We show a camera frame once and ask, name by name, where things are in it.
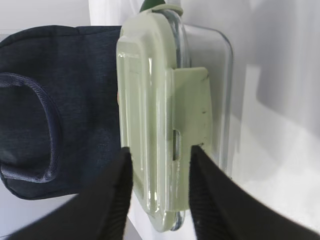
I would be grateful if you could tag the navy blue insulated lunch bag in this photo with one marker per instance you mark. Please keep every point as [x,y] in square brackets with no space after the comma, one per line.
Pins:
[59,115]

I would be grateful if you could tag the glass container with green lid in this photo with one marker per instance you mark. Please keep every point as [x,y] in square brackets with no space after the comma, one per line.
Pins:
[174,92]

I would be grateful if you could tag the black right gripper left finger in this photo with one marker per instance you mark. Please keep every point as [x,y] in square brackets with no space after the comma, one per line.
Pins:
[99,212]

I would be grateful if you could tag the green cucumber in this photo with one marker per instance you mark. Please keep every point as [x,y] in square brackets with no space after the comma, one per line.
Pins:
[149,4]

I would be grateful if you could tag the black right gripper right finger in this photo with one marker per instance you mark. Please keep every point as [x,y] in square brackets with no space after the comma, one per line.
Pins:
[221,210]

